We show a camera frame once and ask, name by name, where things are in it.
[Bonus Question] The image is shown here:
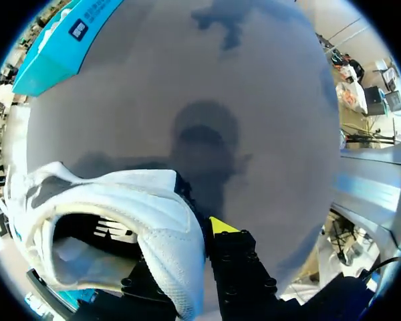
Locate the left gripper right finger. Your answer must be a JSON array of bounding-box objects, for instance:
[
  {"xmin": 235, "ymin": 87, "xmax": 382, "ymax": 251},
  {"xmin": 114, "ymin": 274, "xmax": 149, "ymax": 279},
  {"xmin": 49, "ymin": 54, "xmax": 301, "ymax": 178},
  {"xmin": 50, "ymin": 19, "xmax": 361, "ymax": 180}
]
[{"xmin": 207, "ymin": 216, "xmax": 300, "ymax": 321}]

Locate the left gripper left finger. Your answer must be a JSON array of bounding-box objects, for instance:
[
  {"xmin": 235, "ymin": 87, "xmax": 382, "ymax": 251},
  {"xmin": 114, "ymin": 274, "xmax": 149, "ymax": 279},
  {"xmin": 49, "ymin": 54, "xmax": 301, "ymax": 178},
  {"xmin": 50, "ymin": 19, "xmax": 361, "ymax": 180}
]
[{"xmin": 120, "ymin": 257, "xmax": 175, "ymax": 304}]

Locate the white shoe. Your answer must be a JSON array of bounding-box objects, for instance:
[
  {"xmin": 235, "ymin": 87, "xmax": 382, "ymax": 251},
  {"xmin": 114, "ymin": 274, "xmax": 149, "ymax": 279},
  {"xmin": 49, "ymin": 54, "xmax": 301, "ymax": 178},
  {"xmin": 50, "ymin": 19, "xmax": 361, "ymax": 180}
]
[{"xmin": 3, "ymin": 161, "xmax": 209, "ymax": 320}]

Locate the black insole with white print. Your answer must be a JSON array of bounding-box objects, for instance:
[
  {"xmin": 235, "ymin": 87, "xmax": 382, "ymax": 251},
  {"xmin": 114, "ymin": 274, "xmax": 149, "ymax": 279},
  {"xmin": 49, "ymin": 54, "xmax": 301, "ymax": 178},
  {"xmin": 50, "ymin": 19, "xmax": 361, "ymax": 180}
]
[{"xmin": 53, "ymin": 213, "xmax": 140, "ymax": 247}]

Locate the teal box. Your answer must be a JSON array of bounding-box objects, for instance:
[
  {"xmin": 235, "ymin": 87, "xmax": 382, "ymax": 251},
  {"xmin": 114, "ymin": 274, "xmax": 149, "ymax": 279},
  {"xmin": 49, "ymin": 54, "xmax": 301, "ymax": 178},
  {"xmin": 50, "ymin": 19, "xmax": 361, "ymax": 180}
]
[
  {"xmin": 11, "ymin": 0, "xmax": 125, "ymax": 98},
  {"xmin": 57, "ymin": 288, "xmax": 98, "ymax": 310}
]

